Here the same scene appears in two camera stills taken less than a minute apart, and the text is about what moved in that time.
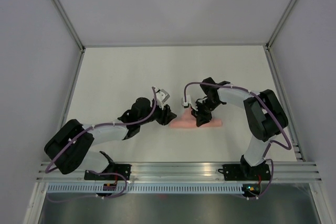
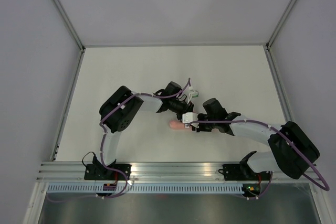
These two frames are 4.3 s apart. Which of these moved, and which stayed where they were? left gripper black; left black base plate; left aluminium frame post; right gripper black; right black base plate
Moved: right gripper black; left gripper black
Stayed: left black base plate; right black base plate; left aluminium frame post
